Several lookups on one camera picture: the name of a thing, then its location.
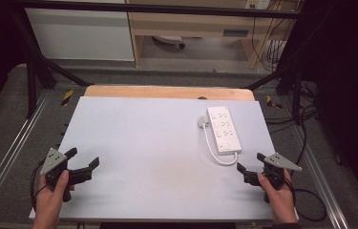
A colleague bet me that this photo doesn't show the white power cable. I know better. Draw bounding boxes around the white power cable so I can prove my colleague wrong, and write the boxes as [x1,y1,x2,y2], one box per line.
[201,126,240,167]

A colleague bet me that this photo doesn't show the light wooden desk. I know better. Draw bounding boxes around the light wooden desk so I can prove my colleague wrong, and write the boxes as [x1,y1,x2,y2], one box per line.
[124,0,297,70]

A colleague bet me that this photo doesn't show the white cabinet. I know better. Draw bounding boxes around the white cabinet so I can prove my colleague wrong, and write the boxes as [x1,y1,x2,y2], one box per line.
[24,0,136,62]

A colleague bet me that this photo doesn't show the office chair wheel base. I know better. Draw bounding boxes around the office chair wheel base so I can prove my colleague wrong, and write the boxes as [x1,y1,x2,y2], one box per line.
[152,34,187,50]

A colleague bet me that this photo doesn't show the white power strip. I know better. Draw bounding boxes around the white power strip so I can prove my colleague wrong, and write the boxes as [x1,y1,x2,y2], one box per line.
[206,106,243,156]

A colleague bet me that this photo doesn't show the person's right hand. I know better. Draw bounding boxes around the person's right hand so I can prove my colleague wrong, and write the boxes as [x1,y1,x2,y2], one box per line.
[257,169,299,226]

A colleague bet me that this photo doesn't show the black metal stand leg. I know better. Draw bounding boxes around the black metal stand leg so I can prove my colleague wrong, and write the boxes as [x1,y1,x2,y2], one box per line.
[10,9,95,119]
[244,56,306,126]

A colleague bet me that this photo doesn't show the black metal frame bar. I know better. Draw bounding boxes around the black metal frame bar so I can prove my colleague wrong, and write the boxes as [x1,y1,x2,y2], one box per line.
[7,0,306,20]

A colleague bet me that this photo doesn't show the white plug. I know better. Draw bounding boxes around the white plug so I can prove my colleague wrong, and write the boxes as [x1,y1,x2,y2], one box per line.
[197,115,212,130]

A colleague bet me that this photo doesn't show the black floor cables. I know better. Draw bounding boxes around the black floor cables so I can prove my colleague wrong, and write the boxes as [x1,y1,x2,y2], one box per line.
[263,80,319,166]

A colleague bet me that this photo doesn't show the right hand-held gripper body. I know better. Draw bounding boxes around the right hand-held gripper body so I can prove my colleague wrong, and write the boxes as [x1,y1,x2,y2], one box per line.
[243,152,304,204]

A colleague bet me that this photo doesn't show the aluminium rail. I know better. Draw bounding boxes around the aluminium rail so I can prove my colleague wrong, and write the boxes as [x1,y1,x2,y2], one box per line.
[290,125,350,229]
[0,91,53,220]

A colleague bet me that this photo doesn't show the yellow black striped tape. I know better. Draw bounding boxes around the yellow black striped tape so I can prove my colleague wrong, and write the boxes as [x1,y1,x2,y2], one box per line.
[60,89,74,107]
[265,94,284,110]

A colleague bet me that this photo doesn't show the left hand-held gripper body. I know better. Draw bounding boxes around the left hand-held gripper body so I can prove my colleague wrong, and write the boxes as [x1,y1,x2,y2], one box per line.
[39,147,76,203]

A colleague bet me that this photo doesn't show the person's left hand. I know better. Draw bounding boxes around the person's left hand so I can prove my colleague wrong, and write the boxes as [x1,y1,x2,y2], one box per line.
[32,170,72,229]

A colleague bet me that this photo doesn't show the white wall socket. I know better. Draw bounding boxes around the white wall socket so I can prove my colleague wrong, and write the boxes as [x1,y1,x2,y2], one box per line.
[243,0,272,10]

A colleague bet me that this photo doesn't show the bundle of black cables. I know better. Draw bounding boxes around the bundle of black cables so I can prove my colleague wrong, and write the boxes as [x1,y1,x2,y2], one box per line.
[250,9,290,73]

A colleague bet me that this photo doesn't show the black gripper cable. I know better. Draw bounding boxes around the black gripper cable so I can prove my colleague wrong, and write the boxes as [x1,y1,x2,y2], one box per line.
[285,176,327,223]
[30,159,49,212]

